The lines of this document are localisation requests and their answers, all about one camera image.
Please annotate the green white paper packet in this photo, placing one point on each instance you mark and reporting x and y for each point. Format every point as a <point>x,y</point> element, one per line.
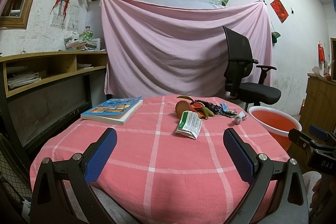
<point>189,125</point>

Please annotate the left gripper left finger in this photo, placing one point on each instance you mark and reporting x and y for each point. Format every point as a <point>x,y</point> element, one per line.
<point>50,202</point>

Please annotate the orange white plastic basin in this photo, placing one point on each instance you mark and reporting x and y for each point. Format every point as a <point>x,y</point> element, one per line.
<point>276,122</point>

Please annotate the wooden cabinet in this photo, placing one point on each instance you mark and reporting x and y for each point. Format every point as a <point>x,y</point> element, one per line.
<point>319,106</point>

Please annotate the black office chair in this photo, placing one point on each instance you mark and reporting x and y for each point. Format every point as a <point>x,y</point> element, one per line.
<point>239,66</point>

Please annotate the wooden wall shelf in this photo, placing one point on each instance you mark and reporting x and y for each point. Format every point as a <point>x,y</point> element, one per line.
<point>42,93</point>

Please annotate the blue cover book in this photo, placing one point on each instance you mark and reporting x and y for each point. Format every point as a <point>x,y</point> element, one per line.
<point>113,111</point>

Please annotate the red diamond wall poster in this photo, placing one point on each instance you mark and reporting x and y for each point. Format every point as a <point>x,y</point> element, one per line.
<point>280,10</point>

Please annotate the green cap on wall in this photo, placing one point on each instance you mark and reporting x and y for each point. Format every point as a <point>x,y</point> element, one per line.
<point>275,36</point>

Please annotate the pink plaid tablecloth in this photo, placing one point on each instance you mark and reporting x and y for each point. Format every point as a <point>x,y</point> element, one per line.
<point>160,176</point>

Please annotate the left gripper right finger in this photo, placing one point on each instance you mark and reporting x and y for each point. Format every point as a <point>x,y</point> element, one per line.
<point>288,203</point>

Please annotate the person's right hand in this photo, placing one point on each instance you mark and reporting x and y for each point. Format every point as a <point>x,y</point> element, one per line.
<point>315,196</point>

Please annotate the pink hanging sheet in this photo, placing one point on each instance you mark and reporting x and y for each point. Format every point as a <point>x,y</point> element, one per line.
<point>155,50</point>

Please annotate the leaves and wrappers pile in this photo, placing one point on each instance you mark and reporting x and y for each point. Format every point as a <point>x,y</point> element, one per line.
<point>204,109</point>

